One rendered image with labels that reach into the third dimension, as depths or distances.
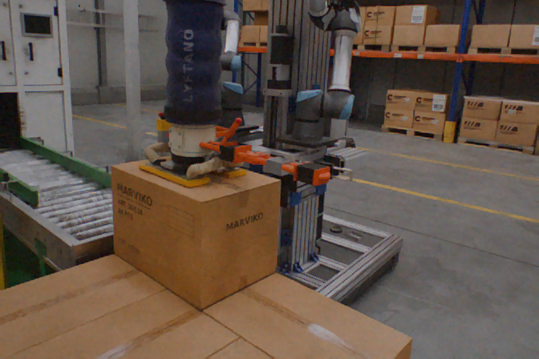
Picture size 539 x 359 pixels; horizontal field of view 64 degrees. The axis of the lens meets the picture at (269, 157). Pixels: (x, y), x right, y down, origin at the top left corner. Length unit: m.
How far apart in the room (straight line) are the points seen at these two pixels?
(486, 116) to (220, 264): 7.27
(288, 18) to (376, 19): 6.96
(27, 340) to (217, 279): 0.61
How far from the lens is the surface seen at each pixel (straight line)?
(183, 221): 1.54
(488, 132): 8.47
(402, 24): 8.97
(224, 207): 1.50
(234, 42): 2.27
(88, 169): 3.13
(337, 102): 2.00
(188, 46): 1.61
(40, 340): 1.58
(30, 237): 2.52
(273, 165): 1.40
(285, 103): 2.23
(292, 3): 2.30
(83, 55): 11.94
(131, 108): 5.28
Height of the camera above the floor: 1.42
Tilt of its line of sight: 13 degrees down
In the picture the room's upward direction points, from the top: 3 degrees clockwise
